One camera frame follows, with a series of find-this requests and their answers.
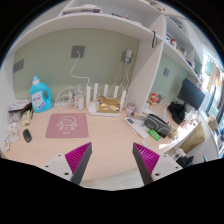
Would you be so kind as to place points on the clear plastic bottle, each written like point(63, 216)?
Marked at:
point(79, 98)

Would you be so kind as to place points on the white power adapter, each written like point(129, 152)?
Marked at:
point(127, 56)

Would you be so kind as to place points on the cardboard box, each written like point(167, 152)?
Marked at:
point(197, 136)

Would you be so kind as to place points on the white wifi router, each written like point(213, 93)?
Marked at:
point(92, 100)

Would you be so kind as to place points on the black computer mouse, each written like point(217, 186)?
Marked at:
point(27, 136)

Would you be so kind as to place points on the pile of snack packets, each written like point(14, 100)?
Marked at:
point(16, 110)

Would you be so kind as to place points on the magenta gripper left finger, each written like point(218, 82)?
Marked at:
point(78, 160)

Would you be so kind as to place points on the blue detergent bottle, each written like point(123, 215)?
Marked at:
point(40, 96)

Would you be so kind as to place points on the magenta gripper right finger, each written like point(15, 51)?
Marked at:
point(146, 161)

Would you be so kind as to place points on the black bag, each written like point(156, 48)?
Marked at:
point(177, 112)

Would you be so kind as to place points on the pink mouse pad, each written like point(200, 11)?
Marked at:
point(67, 125)

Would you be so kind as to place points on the white remote control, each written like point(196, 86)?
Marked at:
point(136, 128)

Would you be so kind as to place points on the white wall shelf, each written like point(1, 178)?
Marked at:
point(159, 28)

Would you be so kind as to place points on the black computer monitor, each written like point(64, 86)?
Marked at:
point(191, 94)

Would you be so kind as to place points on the gold foil bag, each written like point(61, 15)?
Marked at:
point(108, 105)

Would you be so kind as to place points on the grey pencil case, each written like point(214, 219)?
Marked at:
point(158, 125)

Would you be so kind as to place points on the small white jar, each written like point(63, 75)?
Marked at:
point(130, 109)

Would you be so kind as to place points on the green small box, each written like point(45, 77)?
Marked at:
point(154, 134)

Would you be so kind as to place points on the grey wall socket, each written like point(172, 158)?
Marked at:
point(77, 51)

